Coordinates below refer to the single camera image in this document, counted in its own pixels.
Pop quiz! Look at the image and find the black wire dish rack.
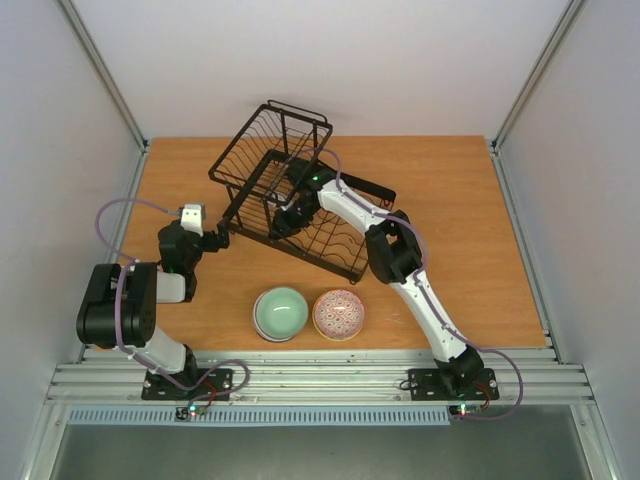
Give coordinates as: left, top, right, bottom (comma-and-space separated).
209, 100, 368, 283

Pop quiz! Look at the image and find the red dot patterned bowl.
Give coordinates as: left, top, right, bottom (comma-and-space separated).
312, 289, 365, 327

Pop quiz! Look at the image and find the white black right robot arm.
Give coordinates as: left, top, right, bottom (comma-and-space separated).
270, 157, 484, 398

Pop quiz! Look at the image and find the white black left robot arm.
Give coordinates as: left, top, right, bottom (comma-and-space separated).
76, 220, 230, 398

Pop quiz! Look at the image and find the bowl under green bowl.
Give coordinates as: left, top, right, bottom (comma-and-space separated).
253, 306, 297, 343

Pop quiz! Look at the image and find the celadon green bowl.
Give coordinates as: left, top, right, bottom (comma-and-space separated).
253, 287, 309, 340

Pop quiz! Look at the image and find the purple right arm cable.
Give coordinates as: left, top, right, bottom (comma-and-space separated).
297, 147, 524, 422

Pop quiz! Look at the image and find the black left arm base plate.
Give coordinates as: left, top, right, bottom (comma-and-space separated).
141, 368, 234, 401

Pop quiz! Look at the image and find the light blue cable duct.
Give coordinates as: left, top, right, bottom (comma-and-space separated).
67, 406, 450, 428

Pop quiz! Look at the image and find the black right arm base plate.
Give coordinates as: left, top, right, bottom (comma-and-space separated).
400, 368, 500, 401

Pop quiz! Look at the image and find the aluminium rail frame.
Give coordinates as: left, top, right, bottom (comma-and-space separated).
19, 0, 621, 480

